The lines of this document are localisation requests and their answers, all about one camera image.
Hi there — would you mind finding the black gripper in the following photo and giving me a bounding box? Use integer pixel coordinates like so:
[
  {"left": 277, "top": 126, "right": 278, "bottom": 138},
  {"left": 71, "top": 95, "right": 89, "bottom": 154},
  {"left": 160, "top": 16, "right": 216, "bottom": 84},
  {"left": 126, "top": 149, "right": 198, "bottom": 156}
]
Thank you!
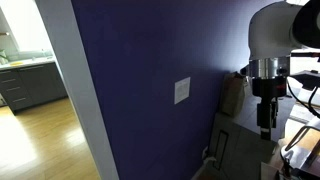
[{"left": 252, "top": 78, "right": 287, "bottom": 140}]

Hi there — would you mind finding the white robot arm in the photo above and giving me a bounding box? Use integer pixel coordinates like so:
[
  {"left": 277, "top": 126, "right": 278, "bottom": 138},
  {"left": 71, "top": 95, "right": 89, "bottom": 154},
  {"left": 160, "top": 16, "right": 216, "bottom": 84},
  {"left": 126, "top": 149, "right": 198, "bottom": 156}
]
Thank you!
[{"left": 241, "top": 0, "right": 320, "bottom": 140}]

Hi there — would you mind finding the cardboard box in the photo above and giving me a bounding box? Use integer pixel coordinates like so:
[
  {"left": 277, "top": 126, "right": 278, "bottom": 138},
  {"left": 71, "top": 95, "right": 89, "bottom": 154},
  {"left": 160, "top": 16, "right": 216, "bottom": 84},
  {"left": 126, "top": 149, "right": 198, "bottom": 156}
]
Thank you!
[{"left": 209, "top": 113, "right": 276, "bottom": 180}]

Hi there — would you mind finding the brown paper bag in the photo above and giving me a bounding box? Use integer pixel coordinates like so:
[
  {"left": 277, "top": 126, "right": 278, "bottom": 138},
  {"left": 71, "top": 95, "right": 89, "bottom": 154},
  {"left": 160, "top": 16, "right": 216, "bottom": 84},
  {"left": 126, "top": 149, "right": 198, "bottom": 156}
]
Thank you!
[{"left": 219, "top": 72, "right": 247, "bottom": 117}]

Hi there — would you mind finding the white kitchen countertop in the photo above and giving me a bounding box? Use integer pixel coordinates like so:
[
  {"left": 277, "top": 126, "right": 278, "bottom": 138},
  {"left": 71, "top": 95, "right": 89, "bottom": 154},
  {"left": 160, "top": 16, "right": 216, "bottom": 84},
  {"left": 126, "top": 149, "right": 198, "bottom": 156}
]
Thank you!
[{"left": 0, "top": 57, "right": 56, "bottom": 70}]

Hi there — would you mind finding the dark grey kitchen cabinet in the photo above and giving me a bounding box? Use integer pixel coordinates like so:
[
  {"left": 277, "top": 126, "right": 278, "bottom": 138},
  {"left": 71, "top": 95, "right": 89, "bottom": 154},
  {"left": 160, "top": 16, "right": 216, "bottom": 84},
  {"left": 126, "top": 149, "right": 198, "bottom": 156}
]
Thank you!
[{"left": 0, "top": 62, "right": 67, "bottom": 114}]

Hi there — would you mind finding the black braided cable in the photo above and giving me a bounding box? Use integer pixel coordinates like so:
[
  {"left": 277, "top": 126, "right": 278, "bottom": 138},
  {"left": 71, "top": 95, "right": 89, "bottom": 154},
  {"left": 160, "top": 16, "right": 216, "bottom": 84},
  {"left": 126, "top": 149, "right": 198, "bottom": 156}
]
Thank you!
[{"left": 286, "top": 78, "right": 320, "bottom": 119}]

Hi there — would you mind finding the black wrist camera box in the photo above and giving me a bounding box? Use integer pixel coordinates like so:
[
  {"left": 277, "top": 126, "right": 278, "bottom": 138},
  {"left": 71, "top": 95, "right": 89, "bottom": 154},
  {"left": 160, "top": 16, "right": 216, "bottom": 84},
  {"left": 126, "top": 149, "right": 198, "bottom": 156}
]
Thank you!
[{"left": 292, "top": 70, "right": 320, "bottom": 91}]

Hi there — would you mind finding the white light switch plate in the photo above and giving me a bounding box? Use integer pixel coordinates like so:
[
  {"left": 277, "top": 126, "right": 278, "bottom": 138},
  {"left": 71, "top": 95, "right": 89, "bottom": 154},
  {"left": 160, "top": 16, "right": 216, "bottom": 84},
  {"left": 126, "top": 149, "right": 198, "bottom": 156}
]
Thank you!
[{"left": 174, "top": 77, "right": 191, "bottom": 104}]

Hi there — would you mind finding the white door frame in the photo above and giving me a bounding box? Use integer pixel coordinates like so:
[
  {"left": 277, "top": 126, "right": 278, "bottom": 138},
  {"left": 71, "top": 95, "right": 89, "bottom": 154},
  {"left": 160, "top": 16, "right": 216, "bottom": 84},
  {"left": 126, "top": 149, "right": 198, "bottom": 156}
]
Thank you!
[{"left": 35, "top": 0, "right": 119, "bottom": 180}]

